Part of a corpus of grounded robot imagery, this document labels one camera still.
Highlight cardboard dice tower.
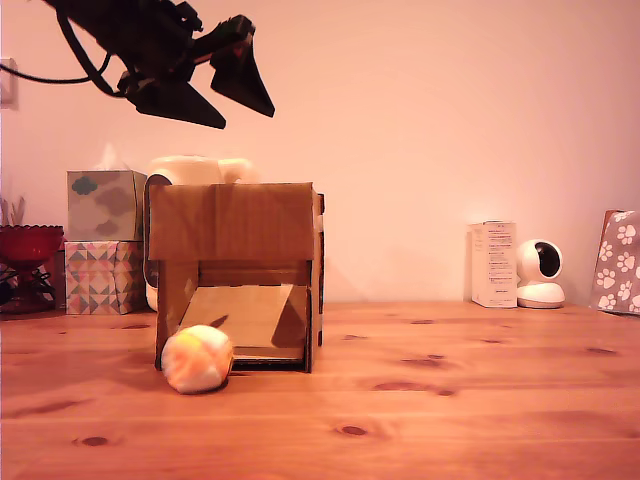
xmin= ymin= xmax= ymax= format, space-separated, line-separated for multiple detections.
xmin=148 ymin=181 xmax=326 ymax=374

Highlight black wire stand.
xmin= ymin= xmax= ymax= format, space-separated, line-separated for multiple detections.
xmin=0 ymin=263 xmax=57 ymax=305

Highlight dry pale twigs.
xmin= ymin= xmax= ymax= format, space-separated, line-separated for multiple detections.
xmin=0 ymin=197 xmax=26 ymax=229

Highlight thick black cable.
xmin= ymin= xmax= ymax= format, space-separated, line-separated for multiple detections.
xmin=54 ymin=9 xmax=119 ymax=99

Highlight red glass bowl on foot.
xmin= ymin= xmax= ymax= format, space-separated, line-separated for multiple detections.
xmin=0 ymin=224 xmax=65 ymax=315

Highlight white carton with small print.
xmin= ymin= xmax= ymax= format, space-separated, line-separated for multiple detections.
xmin=468 ymin=219 xmax=519 ymax=310

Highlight grey paw print bag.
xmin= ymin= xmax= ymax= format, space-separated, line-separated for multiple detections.
xmin=589 ymin=209 xmax=640 ymax=317

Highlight thin black cable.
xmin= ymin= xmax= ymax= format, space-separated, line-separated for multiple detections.
xmin=0 ymin=52 xmax=114 ymax=85

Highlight cloud print tissue box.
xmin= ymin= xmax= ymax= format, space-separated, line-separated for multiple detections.
xmin=66 ymin=170 xmax=148 ymax=242

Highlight triangle pattern tissue box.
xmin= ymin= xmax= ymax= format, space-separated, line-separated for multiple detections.
xmin=63 ymin=240 xmax=147 ymax=317

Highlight small white round camera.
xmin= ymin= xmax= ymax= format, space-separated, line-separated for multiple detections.
xmin=514 ymin=238 xmax=566 ymax=310

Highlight orange and white footbag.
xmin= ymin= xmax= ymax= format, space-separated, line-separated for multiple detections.
xmin=160 ymin=324 xmax=234 ymax=396

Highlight white tissue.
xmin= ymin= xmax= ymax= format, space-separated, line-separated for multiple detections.
xmin=92 ymin=143 xmax=132 ymax=173

